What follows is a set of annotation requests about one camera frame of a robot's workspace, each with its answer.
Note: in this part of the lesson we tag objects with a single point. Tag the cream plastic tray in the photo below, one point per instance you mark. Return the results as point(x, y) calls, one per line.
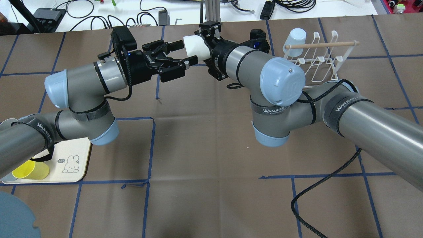
point(68, 164)

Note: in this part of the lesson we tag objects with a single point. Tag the aluminium frame post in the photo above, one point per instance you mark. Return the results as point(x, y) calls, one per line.
point(213, 10)

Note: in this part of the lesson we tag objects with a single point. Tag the black power adapter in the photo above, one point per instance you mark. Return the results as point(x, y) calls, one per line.
point(267, 10)

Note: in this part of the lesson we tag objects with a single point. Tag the grey cup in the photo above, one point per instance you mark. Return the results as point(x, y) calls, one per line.
point(7, 124)

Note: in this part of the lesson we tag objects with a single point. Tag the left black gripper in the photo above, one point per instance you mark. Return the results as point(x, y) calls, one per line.
point(138, 64)

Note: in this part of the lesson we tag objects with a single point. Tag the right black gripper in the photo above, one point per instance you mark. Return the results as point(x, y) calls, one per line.
point(217, 55)

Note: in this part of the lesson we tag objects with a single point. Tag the white wire cup rack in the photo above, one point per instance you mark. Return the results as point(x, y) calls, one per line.
point(321, 61)

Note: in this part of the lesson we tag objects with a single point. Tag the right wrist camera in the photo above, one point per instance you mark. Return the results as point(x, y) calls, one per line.
point(258, 41)

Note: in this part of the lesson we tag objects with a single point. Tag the light blue cup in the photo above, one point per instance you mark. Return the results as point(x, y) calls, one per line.
point(297, 36)

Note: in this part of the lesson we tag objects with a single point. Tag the pale green cup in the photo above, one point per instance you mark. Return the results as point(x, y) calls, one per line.
point(195, 46)

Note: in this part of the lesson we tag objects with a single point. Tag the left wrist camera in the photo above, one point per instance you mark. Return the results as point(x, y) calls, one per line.
point(122, 38)

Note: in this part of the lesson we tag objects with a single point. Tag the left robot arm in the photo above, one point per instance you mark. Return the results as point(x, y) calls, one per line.
point(82, 95)

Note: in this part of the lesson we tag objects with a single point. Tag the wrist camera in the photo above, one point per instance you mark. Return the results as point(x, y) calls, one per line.
point(258, 41)
point(122, 38)

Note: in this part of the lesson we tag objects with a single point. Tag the yellow cup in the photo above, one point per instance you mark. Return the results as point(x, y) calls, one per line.
point(31, 170)

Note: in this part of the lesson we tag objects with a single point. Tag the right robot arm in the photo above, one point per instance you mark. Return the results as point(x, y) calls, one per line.
point(280, 103)

